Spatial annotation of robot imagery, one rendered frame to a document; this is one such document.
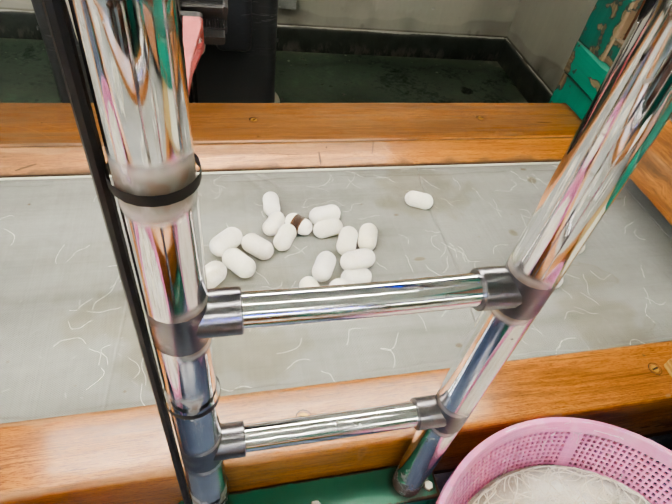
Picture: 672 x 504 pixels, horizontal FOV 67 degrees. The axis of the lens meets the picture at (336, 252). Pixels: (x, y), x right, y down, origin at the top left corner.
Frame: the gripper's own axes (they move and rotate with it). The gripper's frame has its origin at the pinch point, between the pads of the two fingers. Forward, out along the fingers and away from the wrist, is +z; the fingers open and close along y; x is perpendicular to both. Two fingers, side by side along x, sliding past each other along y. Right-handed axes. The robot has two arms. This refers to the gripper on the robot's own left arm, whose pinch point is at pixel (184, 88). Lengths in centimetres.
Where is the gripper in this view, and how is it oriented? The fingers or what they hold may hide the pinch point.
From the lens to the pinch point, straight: 61.7
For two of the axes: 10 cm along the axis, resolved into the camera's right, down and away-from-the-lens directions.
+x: -2.2, 0.5, 9.7
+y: 9.7, -0.6, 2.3
